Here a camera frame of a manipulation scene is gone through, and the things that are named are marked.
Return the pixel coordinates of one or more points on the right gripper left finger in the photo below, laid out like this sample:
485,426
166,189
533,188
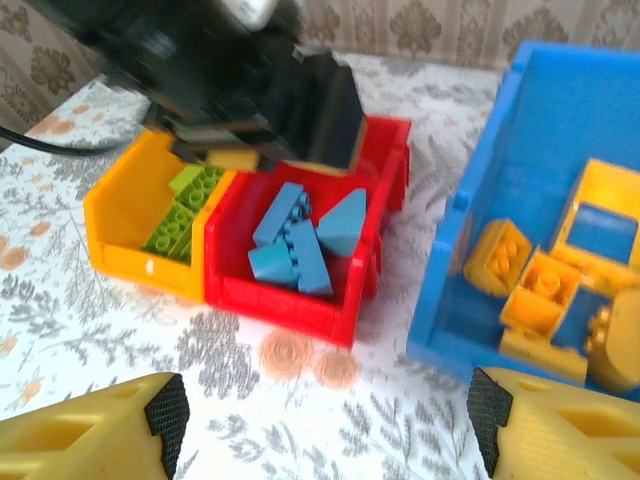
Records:
90,435

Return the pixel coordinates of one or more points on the orange square lego brick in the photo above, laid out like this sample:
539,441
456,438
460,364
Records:
497,255

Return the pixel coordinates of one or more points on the blue plastic bin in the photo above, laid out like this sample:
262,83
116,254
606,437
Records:
550,125

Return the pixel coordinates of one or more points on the yellow plastic bin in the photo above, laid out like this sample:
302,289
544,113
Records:
130,210

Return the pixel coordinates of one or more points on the orange lego window frame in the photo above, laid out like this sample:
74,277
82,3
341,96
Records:
600,180

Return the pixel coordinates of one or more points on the blue lego brick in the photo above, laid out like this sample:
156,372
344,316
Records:
277,210
312,265

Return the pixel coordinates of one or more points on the green lego brick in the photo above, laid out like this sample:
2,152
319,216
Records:
172,235
200,180

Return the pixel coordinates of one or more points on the red plastic bin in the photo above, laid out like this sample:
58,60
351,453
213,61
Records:
280,310

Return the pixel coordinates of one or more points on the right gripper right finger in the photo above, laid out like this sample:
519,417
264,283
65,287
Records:
560,440

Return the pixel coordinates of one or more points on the teal lego brick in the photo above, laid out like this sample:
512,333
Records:
272,265

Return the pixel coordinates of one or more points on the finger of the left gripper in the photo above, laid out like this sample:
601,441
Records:
225,152
332,115

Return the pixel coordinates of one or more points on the light blue slope lego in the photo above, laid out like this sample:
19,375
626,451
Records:
345,225

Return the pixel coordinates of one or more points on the floral patterned table covering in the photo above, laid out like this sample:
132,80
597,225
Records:
100,340

